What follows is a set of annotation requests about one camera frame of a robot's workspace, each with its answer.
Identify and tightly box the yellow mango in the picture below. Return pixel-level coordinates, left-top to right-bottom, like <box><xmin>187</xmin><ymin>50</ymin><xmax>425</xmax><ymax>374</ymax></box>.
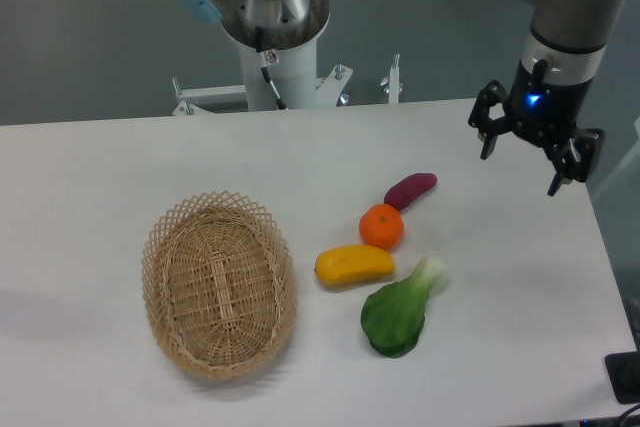
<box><xmin>314</xmin><ymin>245</ymin><xmax>396</xmax><ymax>287</ymax></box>

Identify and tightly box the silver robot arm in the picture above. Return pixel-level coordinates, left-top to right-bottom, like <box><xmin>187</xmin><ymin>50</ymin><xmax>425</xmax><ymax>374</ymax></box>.
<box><xmin>468</xmin><ymin>0</ymin><xmax>626</xmax><ymax>195</ymax></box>

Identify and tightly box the purple sweet potato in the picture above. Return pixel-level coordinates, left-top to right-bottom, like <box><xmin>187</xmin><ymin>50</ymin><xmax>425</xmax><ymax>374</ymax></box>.
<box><xmin>383</xmin><ymin>173</ymin><xmax>438</xmax><ymax>212</ymax></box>

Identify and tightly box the green bok choy vegetable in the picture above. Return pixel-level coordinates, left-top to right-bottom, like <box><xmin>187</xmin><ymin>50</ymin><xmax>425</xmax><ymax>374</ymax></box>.
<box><xmin>360</xmin><ymin>256</ymin><xmax>447</xmax><ymax>358</ymax></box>

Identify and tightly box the black box at edge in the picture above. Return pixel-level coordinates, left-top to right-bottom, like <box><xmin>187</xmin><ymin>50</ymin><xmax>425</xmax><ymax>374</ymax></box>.
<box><xmin>604</xmin><ymin>351</ymin><xmax>639</xmax><ymax>404</ymax></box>

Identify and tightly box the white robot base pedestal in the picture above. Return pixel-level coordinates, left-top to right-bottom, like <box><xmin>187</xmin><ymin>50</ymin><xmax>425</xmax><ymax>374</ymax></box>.
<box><xmin>166</xmin><ymin>0</ymin><xmax>405</xmax><ymax>117</ymax></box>

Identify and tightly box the woven wicker basket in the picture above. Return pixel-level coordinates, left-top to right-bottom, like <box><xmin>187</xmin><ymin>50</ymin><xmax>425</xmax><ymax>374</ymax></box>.
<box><xmin>142</xmin><ymin>191</ymin><xmax>297</xmax><ymax>381</ymax></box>

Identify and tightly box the black cable on pedestal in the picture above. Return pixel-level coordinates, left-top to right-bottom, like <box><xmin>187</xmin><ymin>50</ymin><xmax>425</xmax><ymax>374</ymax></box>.
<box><xmin>253</xmin><ymin>25</ymin><xmax>289</xmax><ymax>112</ymax></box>

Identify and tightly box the orange tangerine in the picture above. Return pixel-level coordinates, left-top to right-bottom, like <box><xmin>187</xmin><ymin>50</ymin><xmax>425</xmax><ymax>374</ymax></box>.
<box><xmin>359</xmin><ymin>203</ymin><xmax>404</xmax><ymax>250</ymax></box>

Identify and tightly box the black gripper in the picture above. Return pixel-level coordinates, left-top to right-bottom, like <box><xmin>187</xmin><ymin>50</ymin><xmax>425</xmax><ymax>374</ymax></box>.
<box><xmin>468</xmin><ymin>64</ymin><xmax>604</xmax><ymax>196</ymax></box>

